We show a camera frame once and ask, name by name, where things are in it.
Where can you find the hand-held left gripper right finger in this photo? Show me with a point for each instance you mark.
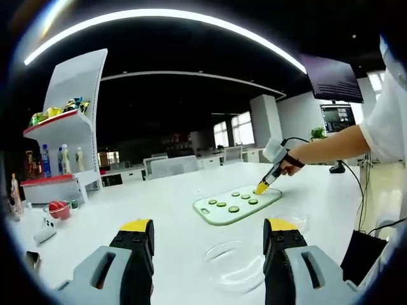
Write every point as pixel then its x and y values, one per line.
pixel 286 276

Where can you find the large dark monitor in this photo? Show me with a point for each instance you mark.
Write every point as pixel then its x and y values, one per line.
pixel 335 79

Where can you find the white display shelf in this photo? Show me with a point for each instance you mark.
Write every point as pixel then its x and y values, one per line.
pixel 76 89

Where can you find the dark cloth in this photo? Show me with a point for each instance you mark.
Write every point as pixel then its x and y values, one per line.
pixel 362 257

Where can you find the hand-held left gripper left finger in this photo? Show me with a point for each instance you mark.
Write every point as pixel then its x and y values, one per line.
pixel 127 276

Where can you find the white cutting board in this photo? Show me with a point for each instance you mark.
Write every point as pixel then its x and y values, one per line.
pixel 219 214

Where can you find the white drink bottle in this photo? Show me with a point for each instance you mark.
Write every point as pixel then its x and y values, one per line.
pixel 66 159
pixel 79 159

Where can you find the wall monitor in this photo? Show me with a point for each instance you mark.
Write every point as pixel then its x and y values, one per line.
pixel 337 118

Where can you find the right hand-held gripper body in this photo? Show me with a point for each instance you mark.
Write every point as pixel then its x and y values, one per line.
pixel 275 152

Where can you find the black desk device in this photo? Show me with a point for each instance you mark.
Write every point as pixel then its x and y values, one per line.
pixel 337 167

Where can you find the group of cucumber slices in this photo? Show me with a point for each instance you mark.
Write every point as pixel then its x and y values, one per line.
pixel 233 209

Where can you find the slim pink bottle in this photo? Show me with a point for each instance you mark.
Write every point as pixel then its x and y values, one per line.
pixel 14 190

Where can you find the row of white desks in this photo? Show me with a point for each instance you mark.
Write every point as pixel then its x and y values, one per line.
pixel 127 174

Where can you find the ceiling light strip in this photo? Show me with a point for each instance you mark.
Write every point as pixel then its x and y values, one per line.
pixel 159 16

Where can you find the blue label drink bottle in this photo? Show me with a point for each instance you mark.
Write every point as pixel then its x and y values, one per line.
pixel 59 161

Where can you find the window with blinds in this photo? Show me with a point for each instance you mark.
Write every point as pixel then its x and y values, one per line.
pixel 243 128

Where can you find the bottles on shelf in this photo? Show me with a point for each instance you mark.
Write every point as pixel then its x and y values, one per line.
pixel 30 165

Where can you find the green potted plant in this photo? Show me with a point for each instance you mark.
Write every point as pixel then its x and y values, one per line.
pixel 318 133

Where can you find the small green cup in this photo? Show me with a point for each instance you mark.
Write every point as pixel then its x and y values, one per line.
pixel 74 203

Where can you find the person's right hand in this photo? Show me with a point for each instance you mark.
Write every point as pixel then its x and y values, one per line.
pixel 291 168

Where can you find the red round container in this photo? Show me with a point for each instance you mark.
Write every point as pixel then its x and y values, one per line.
pixel 59 208

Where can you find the clear petri dish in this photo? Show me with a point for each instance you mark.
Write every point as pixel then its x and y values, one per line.
pixel 235 267

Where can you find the pile of snack packets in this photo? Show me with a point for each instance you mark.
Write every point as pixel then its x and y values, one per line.
pixel 54 112

